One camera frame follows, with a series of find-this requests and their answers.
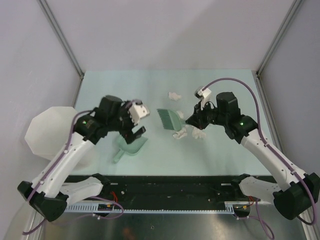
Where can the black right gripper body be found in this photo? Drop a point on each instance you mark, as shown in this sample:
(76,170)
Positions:
(206,116)

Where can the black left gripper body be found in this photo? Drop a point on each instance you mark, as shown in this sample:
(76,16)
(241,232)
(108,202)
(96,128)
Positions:
(125,124)

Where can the green plastic dustpan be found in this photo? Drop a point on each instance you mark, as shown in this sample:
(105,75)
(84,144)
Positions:
(131,149)

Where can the green hand brush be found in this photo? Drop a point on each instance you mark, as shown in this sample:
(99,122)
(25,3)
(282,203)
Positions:
(171,120)

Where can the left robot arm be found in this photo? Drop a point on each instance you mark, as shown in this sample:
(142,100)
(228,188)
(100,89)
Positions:
(47,193)

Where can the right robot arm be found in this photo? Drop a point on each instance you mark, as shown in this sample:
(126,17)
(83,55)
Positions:
(293,192)

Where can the crumpled white paper scrap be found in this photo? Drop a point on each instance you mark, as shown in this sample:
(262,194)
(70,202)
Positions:
(174,96)
(198,134)
(180,114)
(180,134)

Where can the white plastic bin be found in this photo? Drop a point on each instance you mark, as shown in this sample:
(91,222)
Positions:
(48,132)

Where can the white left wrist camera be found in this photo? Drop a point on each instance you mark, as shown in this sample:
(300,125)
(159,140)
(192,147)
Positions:
(138,111)

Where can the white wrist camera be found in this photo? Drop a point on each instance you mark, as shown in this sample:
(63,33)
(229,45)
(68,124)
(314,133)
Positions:
(138,111)
(204,95)

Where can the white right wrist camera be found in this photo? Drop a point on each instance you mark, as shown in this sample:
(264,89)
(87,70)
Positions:
(204,95)

